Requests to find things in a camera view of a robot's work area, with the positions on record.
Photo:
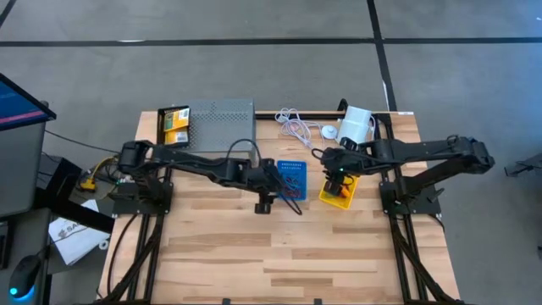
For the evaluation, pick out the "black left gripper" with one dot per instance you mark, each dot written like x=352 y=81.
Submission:
x=267 y=178

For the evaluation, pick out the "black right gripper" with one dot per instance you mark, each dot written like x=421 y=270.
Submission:
x=339 y=163

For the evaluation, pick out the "yellow plastic basket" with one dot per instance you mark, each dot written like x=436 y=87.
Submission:
x=339 y=202

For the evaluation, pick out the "blue plastic basket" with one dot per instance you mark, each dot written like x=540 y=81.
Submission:
x=296 y=169

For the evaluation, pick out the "black plastic basket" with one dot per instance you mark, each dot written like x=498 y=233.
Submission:
x=160 y=127

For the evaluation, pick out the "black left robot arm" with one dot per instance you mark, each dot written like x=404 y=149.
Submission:
x=190 y=163

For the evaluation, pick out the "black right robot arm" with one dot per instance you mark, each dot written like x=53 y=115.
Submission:
x=423 y=156

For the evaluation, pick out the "grey desk cabinet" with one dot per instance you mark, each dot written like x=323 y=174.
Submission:
x=21 y=169

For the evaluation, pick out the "white cylindrical spot lamp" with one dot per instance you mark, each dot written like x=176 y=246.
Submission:
x=355 y=125

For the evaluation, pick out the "grey perforated metal riser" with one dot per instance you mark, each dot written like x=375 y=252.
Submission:
x=220 y=123

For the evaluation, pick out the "black edge clamp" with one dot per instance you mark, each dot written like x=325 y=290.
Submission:
x=226 y=301
x=318 y=301

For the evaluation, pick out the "grey stand leg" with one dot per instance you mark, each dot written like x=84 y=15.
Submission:
x=521 y=167

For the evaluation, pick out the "yellow black connector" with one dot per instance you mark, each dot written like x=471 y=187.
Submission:
x=88 y=183

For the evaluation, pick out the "black floor stand beam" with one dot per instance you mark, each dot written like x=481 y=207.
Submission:
x=76 y=212

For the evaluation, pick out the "white printed paper sheet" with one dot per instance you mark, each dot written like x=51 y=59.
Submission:
x=76 y=241

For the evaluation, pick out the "black computer mouse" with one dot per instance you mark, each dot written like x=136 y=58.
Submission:
x=25 y=275

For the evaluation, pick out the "computer monitor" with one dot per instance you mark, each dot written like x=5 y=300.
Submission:
x=17 y=106

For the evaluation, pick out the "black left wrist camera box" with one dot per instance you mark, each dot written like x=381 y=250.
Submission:
x=262 y=208

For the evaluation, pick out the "black aluminium rig frame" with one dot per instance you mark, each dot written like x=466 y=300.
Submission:
x=317 y=115

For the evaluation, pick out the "black curved bracket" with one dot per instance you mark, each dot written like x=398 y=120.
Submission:
x=342 y=103

